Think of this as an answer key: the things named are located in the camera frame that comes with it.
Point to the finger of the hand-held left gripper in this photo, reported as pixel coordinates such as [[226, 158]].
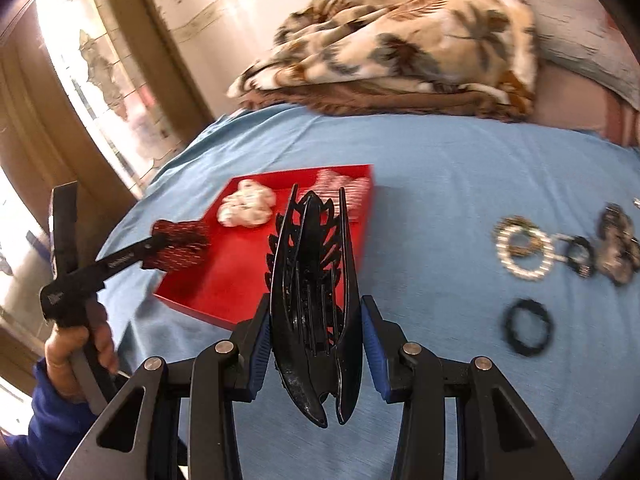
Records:
[[66, 230], [115, 262]]

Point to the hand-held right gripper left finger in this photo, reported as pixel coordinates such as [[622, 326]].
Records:
[[260, 355]]

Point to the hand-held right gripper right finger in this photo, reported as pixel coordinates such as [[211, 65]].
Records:
[[372, 350]]

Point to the black hair claw clip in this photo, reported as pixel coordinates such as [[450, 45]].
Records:
[[300, 310]]

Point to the red polka-dot scrunchie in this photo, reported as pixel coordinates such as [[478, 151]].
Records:
[[182, 250]]

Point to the red tray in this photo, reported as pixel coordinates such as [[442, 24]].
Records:
[[225, 280]]

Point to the person's left forearm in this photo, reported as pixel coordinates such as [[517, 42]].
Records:
[[45, 420]]

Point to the person's left hand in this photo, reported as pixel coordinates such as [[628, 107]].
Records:
[[57, 355]]

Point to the white polka-dot scrunchie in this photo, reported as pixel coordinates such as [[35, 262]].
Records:
[[247, 205]]

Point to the stained glass window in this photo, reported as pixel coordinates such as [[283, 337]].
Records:
[[100, 85]]

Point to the red plaid scrunchie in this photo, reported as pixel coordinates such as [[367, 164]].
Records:
[[350, 187]]

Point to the blue bed sheet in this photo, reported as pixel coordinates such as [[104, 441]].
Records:
[[450, 185]]

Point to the brown ruffled blanket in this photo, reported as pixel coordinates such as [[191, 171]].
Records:
[[350, 100]]

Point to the grey furry scrunchie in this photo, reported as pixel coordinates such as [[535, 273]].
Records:
[[617, 250]]

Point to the leaf-print blanket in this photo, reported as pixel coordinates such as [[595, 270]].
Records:
[[400, 45]]

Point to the pink pillow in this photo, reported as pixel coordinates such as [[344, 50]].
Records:
[[575, 105]]

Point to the grey pillow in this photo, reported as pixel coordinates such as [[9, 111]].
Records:
[[580, 45]]

